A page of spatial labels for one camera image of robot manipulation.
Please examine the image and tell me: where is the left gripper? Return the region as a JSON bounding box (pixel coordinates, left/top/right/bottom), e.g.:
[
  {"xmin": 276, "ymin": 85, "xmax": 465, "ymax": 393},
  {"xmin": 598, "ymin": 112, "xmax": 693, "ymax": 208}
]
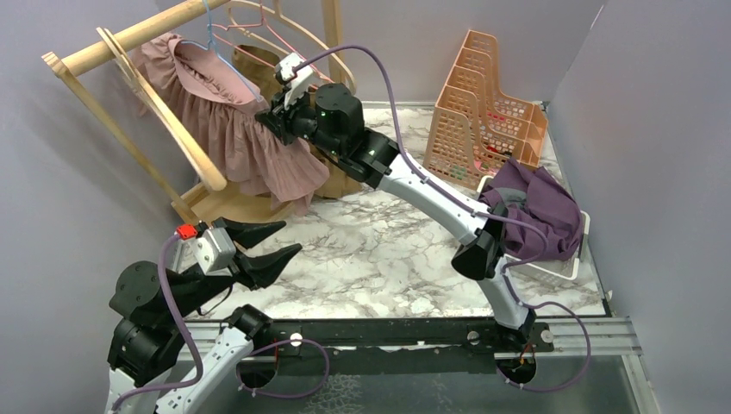
[{"xmin": 166, "ymin": 216, "xmax": 303, "ymax": 321}]

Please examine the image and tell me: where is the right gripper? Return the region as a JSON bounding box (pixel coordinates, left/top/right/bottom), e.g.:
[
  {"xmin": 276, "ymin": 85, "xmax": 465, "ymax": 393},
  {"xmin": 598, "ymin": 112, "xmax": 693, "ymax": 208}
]
[{"xmin": 254, "ymin": 85, "xmax": 343, "ymax": 160}]

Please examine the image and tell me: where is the pink skirt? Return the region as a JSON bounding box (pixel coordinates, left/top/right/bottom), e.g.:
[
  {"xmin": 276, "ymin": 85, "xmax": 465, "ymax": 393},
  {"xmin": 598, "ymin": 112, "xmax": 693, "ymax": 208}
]
[{"xmin": 131, "ymin": 33, "xmax": 329, "ymax": 215}]

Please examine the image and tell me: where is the brown skirt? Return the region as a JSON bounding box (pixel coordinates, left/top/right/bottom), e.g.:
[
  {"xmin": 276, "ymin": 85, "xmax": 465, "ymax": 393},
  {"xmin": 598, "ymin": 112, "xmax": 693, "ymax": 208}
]
[{"xmin": 232, "ymin": 44, "xmax": 362, "ymax": 199}]

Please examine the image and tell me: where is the blue wire hanger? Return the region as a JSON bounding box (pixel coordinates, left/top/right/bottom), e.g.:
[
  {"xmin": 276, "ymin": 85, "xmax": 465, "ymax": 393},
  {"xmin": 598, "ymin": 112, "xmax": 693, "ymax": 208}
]
[{"xmin": 179, "ymin": 0, "xmax": 266, "ymax": 104}]

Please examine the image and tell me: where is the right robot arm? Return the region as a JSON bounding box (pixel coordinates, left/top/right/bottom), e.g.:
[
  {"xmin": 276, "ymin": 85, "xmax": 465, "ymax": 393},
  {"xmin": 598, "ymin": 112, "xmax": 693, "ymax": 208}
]
[{"xmin": 255, "ymin": 84, "xmax": 535, "ymax": 351}]

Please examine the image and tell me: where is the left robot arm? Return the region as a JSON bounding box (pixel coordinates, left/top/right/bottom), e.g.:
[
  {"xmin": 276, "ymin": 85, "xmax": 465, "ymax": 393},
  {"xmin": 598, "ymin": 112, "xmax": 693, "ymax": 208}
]
[{"xmin": 106, "ymin": 217, "xmax": 303, "ymax": 413}]

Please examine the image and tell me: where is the wooden hanger right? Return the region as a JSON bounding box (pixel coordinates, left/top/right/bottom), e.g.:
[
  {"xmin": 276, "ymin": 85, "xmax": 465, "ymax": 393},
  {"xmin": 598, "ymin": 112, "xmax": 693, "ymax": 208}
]
[{"xmin": 225, "ymin": 0, "xmax": 358, "ymax": 96}]

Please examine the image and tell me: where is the wooden hanger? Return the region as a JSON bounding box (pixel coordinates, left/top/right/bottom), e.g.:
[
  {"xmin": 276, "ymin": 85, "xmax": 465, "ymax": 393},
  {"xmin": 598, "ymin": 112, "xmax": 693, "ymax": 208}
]
[
  {"xmin": 96, "ymin": 27, "xmax": 228, "ymax": 191},
  {"xmin": 225, "ymin": 0, "xmax": 358, "ymax": 96}
]

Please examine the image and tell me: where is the wooden hanger leftmost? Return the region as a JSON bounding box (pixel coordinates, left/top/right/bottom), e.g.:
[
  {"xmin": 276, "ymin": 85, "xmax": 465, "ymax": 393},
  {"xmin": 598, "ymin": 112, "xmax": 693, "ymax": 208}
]
[{"xmin": 96, "ymin": 27, "xmax": 228, "ymax": 191}]

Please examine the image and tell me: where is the wooden clothes rack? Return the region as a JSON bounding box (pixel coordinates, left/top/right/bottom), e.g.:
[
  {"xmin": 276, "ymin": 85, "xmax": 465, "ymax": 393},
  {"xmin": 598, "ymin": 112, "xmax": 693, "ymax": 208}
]
[{"xmin": 41, "ymin": 0, "xmax": 366, "ymax": 227}]

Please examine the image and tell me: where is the peach plastic file organizer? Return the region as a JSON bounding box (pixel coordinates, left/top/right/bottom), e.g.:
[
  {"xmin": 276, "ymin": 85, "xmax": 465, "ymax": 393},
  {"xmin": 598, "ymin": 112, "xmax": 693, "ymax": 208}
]
[{"xmin": 423, "ymin": 29, "xmax": 548, "ymax": 188}]

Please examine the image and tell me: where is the purple garment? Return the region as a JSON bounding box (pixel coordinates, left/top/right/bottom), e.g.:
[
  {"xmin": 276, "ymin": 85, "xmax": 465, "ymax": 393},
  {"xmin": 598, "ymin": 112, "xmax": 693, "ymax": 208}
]
[{"xmin": 478, "ymin": 159, "xmax": 583, "ymax": 260}]

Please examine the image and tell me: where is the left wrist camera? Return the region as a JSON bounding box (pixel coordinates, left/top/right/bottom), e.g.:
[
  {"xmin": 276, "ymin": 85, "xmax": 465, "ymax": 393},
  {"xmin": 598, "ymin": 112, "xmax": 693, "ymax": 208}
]
[{"xmin": 171, "ymin": 228, "xmax": 237, "ymax": 276}]

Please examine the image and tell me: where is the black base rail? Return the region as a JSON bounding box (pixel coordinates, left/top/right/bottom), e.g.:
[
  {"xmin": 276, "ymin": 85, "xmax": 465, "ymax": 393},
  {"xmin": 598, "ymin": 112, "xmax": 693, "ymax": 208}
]
[{"xmin": 239, "ymin": 317, "xmax": 554, "ymax": 377}]

